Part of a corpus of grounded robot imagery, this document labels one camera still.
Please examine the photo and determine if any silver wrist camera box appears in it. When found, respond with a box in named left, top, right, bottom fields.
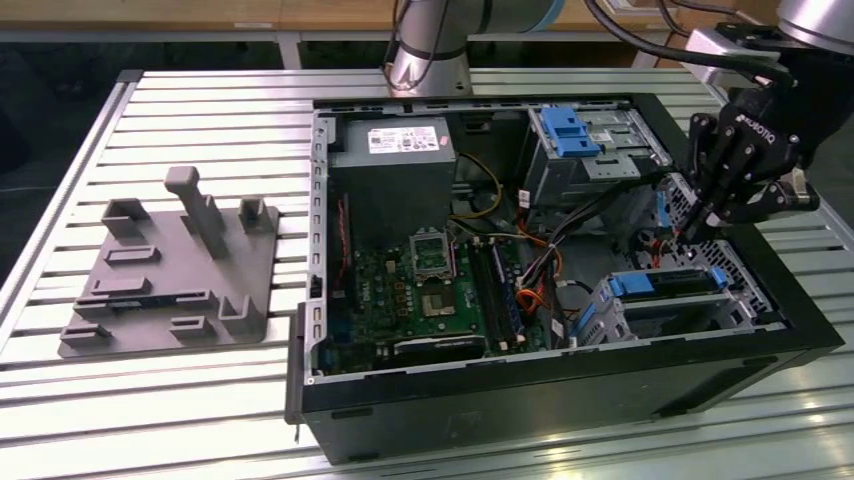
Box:
left=684, top=27, right=744, bottom=89

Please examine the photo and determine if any black RAM slot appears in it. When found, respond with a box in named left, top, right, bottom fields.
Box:
left=469, top=238, right=504, bottom=352

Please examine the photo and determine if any blue plastic drive latch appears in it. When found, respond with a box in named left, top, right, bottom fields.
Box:
left=541, top=107, right=600, bottom=158

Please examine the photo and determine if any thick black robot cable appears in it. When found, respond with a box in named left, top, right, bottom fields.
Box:
left=584, top=0, right=797, bottom=87

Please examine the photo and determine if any gray power supply unit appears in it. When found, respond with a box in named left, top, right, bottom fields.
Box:
left=329, top=117, right=459, bottom=250

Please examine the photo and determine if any gray plastic parts rack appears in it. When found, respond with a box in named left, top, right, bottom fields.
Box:
left=58, top=165, right=282, bottom=359

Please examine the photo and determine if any metal optical drive cage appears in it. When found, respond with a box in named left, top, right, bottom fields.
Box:
left=525, top=105, right=674, bottom=212

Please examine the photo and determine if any metal socket cover frame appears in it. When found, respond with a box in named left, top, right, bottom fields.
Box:
left=406, top=229, right=459, bottom=285

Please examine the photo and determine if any metal disk bay cage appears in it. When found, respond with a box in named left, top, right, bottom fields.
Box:
left=572, top=238, right=790, bottom=352

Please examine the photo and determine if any black open PC case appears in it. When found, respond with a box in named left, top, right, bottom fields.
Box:
left=283, top=92, right=846, bottom=464

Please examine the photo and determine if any RAM stick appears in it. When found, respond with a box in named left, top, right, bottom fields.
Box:
left=490, top=242, right=530, bottom=347

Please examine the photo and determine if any thin gray arm cable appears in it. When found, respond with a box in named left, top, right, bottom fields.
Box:
left=378, top=0, right=410, bottom=71

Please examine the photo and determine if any black graphics card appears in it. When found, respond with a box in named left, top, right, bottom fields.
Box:
left=390, top=333, right=489, bottom=365

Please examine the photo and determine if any orange wire bundle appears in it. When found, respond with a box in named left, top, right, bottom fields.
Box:
left=512, top=229, right=566, bottom=315

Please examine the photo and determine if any red flat cable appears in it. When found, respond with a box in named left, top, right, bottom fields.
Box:
left=335, top=193, right=354, bottom=297

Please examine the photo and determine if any CPU socket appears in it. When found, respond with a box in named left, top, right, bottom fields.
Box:
left=418, top=285, right=470, bottom=322

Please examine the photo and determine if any black disk wire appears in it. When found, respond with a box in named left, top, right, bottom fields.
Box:
left=545, top=169, right=702, bottom=250

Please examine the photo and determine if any green motherboard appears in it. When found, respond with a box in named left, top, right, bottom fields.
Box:
left=318, top=224, right=570, bottom=374

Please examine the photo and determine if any yellow wire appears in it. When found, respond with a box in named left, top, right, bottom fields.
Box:
left=450, top=152, right=506, bottom=221

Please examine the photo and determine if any wooden workbench white frame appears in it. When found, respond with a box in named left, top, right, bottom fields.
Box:
left=0, top=0, right=684, bottom=70

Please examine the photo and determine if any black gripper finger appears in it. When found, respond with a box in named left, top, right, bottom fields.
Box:
left=680, top=113, right=736, bottom=244
left=706, top=144, right=796, bottom=229

